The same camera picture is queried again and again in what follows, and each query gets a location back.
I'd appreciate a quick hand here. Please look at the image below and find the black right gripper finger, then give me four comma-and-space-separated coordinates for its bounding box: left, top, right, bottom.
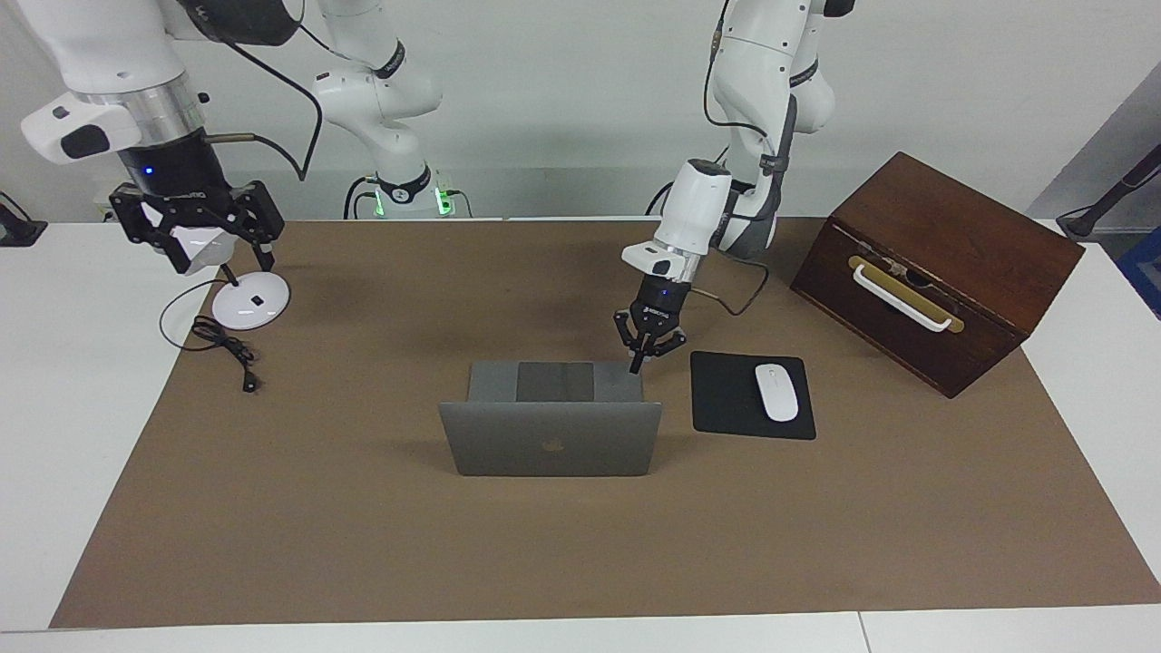
218, 180, 285, 271
109, 183, 194, 275

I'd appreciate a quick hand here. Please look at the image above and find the silver grey laptop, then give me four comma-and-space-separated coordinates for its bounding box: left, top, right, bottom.
438, 361, 663, 478

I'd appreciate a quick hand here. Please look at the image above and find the black mouse pad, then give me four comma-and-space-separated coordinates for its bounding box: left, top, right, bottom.
690, 351, 817, 442

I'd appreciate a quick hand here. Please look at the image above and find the white desk lamp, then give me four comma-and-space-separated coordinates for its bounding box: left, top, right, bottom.
168, 222, 291, 332

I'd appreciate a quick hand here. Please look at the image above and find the black stand foot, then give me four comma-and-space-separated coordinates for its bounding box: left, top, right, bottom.
0, 190, 48, 248

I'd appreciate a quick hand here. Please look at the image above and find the white computer mouse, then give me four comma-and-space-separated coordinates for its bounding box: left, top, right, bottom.
755, 363, 800, 424

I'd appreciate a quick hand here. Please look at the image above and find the dark wooden box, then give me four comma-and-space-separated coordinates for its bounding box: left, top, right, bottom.
789, 151, 1086, 400

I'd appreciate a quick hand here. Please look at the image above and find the brown table mat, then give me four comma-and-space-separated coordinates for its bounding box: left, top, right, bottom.
50, 218, 1161, 629

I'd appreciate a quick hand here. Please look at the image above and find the black tripod stand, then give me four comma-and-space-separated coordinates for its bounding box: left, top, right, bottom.
1057, 143, 1161, 241

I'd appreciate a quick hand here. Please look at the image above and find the blue bin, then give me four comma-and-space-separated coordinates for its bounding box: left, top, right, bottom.
1117, 227, 1161, 318

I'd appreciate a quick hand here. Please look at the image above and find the black right base cable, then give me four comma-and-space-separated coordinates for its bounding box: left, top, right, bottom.
343, 175, 377, 220

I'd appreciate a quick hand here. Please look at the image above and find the black base cable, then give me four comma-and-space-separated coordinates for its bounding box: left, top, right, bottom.
646, 177, 690, 217
343, 175, 377, 220

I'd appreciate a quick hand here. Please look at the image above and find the black left base cable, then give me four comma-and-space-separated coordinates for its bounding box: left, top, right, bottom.
646, 177, 690, 217

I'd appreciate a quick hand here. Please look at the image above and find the black lamp power cable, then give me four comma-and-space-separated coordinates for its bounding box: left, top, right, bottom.
160, 277, 260, 395

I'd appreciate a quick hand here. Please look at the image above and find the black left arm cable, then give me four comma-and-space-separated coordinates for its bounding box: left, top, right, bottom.
701, 0, 774, 318

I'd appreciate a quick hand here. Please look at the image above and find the white box handle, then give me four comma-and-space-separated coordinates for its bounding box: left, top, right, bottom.
853, 263, 953, 333

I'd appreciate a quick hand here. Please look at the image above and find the brass handle plate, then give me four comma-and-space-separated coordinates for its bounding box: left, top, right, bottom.
848, 256, 965, 335

